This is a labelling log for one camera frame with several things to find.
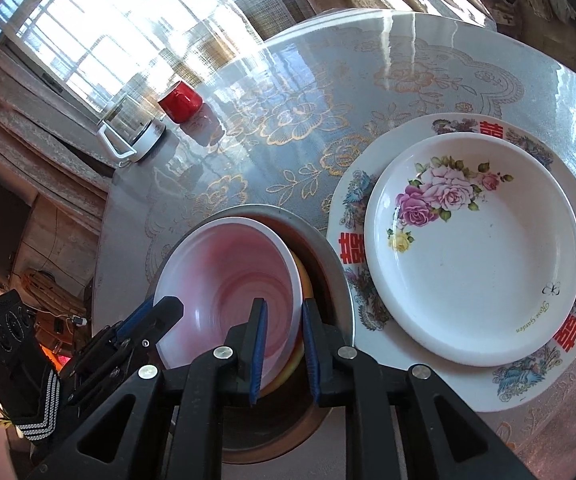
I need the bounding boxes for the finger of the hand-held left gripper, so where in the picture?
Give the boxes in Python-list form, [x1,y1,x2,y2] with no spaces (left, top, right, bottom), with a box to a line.
[118,296,183,357]

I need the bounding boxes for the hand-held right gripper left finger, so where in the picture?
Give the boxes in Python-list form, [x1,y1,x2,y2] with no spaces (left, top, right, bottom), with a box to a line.
[25,298,269,480]

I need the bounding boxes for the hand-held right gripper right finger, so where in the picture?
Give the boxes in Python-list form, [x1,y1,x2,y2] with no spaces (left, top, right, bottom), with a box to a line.
[302,299,534,480]

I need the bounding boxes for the red plastic bowl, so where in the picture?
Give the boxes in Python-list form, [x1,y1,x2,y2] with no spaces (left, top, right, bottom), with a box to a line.
[154,216,303,393]

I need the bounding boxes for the stainless steel bowl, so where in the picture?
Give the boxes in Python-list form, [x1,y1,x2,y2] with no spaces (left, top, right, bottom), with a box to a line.
[195,204,356,466]

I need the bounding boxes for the yellow plastic bowl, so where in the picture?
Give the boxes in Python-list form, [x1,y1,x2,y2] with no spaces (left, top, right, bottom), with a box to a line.
[268,252,312,392]

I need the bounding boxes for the white plate rose print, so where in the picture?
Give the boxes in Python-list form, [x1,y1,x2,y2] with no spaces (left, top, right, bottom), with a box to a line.
[365,132,576,368]

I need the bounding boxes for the glass electric kettle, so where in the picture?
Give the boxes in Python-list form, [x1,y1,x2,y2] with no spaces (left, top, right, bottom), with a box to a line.
[96,92,167,163]

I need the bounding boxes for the red mug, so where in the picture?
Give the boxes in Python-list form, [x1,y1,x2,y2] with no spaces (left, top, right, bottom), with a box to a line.
[158,81,203,123]

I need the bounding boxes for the large balcony window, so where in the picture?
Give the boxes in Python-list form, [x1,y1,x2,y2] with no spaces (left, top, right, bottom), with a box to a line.
[0,0,249,111]

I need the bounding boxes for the grey sheer curtain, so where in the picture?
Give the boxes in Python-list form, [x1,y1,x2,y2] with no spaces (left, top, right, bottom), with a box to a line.
[188,0,321,73]

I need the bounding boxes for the black white striped strap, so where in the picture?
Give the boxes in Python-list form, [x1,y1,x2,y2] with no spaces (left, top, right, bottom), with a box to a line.
[16,360,63,442]

